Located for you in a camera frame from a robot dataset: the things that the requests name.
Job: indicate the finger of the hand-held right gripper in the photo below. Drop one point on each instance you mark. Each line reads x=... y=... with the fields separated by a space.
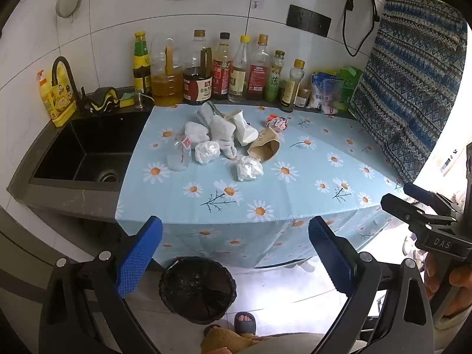
x=402 y=208
x=420 y=191

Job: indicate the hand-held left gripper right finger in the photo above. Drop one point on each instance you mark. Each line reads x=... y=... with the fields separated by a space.
x=328 y=258

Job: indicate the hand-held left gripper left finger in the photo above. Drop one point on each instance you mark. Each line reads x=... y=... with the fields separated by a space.
x=140 y=256

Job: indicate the black woven trash bin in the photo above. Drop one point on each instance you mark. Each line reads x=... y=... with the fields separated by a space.
x=197 y=289

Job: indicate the white paper ball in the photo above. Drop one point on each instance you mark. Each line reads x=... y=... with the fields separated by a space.
x=207 y=152
x=250 y=167

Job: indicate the crushed white paper cup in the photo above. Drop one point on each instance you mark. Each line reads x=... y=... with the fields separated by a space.
x=244 y=128

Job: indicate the person's right hand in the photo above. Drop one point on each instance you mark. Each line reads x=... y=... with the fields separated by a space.
x=461 y=276

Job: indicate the floral blue tablecloth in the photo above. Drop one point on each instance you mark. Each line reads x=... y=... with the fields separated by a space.
x=302 y=180

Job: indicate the person's light shirt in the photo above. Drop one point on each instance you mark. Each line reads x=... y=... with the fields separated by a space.
x=284 y=344

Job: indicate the dark blue slipper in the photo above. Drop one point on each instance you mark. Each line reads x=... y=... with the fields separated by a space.
x=213 y=330
x=245 y=325

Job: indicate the blue patterned cloth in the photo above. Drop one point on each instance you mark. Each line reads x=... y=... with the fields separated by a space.
x=409 y=81

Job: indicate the person's tan pants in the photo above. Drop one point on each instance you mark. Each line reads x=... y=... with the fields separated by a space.
x=217 y=344

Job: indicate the grey cabinet front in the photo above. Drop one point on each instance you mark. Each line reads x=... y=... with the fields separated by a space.
x=22 y=250

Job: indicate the black sink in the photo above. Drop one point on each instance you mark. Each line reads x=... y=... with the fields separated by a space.
x=84 y=151

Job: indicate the brown paper cup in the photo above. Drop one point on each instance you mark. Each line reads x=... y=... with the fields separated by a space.
x=263 y=146

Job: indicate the green bag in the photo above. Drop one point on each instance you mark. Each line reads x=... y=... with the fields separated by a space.
x=349 y=83

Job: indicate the rolled white sock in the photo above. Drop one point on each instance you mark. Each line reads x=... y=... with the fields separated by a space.
x=195 y=133

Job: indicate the white and blue bag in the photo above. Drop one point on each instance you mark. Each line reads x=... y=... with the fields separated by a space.
x=324 y=90

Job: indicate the colourful crumpled wrapper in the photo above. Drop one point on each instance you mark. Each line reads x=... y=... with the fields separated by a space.
x=277 y=122

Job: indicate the long white sock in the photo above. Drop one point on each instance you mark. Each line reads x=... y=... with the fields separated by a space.
x=223 y=132

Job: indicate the small jar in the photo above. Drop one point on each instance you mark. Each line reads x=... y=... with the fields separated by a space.
x=302 y=97

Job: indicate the yellow green sponge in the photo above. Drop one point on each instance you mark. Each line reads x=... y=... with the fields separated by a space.
x=127 y=99

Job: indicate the black and yellow cloth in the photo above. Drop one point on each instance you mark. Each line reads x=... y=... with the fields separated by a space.
x=105 y=98

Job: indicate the small oil bottle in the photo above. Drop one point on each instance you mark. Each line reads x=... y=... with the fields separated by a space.
x=291 y=86

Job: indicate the clear cooking oil jug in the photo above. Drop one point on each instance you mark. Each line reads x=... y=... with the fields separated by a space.
x=166 y=81

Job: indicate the yellow dish soap bottle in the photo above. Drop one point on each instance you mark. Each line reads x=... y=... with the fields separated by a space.
x=55 y=97

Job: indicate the large dark vinegar bottle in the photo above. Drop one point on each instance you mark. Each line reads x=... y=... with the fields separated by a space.
x=198 y=81

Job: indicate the black faucet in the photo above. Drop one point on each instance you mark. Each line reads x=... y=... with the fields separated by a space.
x=69 y=77

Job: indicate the green label sauce bottle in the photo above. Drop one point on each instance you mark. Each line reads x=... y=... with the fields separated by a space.
x=142 y=62

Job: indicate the dark bottle red label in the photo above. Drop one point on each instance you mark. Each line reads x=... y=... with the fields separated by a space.
x=258 y=72

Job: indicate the black cap red label bottle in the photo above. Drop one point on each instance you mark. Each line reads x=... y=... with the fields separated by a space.
x=222 y=72

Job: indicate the clear bottle yellow cap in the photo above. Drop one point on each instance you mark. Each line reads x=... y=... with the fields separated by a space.
x=239 y=75

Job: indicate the black wall socket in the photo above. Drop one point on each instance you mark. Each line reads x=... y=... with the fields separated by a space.
x=321 y=24
x=299 y=16

